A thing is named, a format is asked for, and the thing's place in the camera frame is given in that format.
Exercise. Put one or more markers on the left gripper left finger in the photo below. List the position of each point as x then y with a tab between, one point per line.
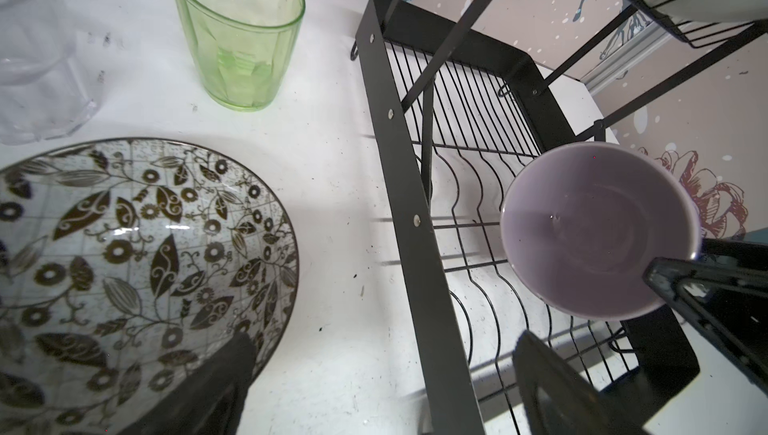
210	401

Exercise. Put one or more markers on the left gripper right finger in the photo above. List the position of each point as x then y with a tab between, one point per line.
557	400

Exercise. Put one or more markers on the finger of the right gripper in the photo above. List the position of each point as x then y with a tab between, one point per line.
726	305

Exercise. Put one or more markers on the lilac bowl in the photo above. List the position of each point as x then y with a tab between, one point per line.
581	224

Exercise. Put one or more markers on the pink patterned bowl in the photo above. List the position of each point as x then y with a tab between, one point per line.
126	264

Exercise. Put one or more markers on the clear glass tumbler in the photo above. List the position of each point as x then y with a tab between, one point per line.
45	93

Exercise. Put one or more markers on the green glass tumbler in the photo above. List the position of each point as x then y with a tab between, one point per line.
241	48

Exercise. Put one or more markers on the black two-tier dish rack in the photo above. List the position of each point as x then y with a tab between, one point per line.
453	133

